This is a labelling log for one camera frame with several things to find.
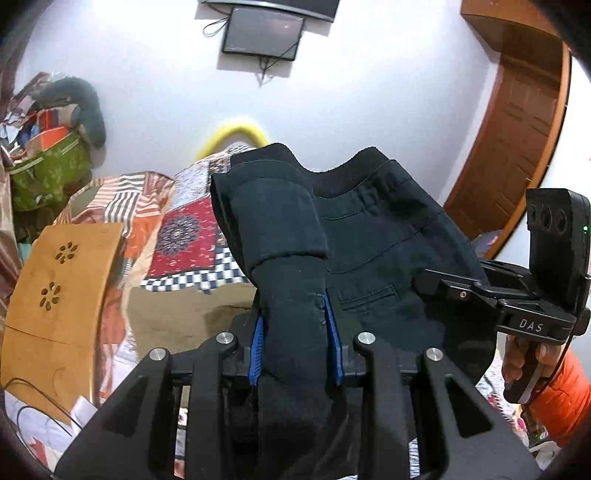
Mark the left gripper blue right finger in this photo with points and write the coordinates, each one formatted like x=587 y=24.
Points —
x=336 y=375

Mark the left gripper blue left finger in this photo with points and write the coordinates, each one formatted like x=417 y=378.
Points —
x=256 y=353

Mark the black pants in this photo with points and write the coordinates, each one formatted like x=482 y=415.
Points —
x=350 y=240

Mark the orange jacket sleeve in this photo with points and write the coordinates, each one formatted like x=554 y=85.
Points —
x=564 y=405

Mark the khaki pants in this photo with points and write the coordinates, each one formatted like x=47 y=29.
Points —
x=182 y=320

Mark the patchwork patterned bedspread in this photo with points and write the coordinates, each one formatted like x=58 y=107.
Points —
x=408 y=399

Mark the brown wooden door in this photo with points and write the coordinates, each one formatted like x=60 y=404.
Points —
x=519 y=131

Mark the wooden lap desk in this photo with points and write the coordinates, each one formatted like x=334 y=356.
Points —
x=49 y=350

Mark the yellow headboard cushion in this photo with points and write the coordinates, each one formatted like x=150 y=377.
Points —
x=228 y=133

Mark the green fabric storage box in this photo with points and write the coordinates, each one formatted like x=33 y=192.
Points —
x=51 y=176

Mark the red striped curtain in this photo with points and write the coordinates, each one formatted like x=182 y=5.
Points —
x=10 y=259

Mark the wooden overhead cabinet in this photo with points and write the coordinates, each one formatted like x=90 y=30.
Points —
x=508 y=18

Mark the orange cardboard box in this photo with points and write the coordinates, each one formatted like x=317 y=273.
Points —
x=45 y=140

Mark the black tracking camera box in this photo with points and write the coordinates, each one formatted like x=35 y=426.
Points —
x=558 y=220

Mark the small black wall monitor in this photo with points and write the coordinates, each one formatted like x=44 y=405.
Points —
x=265 y=33

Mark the wall-mounted black television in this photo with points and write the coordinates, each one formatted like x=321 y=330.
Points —
x=324 y=10

